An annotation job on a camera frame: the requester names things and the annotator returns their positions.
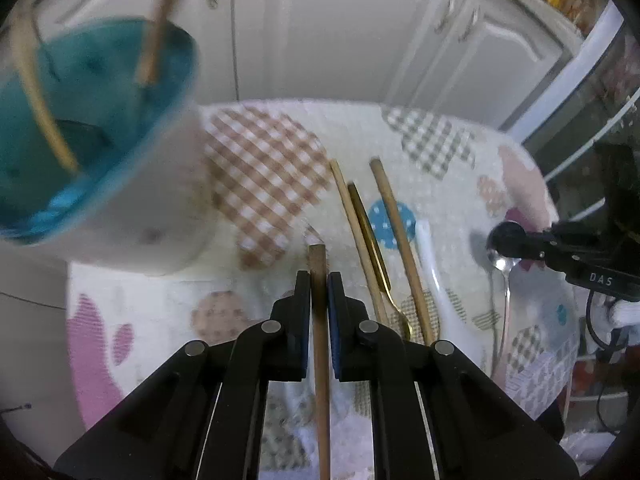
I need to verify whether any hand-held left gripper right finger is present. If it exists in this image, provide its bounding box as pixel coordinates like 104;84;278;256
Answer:
327;271;581;480

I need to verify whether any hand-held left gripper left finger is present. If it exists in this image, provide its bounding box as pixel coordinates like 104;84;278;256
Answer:
52;270;313;480

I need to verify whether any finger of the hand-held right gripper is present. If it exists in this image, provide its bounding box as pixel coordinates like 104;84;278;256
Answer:
487;221;556;267

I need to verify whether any steel spoon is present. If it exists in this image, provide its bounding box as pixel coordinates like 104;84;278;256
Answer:
487;250;516;381

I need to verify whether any dark brown wooden chopstick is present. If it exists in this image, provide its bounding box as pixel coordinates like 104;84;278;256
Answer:
308;244;332;480

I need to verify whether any floral ceramic cup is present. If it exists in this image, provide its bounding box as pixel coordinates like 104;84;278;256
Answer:
0;17;216;276

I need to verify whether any light wooden chopstick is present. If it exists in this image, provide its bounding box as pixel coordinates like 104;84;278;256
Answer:
329;159;391;326
369;158;435;346
12;15;81;173
135;0;188;88

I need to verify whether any gold metal fork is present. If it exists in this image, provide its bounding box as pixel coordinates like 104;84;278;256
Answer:
347;182;413;341

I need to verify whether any patchwork quilted tablecloth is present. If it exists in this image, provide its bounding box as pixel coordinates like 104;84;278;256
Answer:
65;100;581;480

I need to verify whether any speckled stone countertop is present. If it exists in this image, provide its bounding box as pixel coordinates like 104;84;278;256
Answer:
465;0;588;56

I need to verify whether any clear bottle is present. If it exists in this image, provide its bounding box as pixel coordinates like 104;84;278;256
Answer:
567;0;598;36

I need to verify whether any wide grey cabinet door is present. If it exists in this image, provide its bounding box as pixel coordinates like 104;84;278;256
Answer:
232;0;478;108

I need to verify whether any black cable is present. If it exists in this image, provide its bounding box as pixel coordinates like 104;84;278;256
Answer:
585;287;640;361

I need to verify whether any white sliding door frame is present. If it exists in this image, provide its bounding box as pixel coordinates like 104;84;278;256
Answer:
500;0;640;221

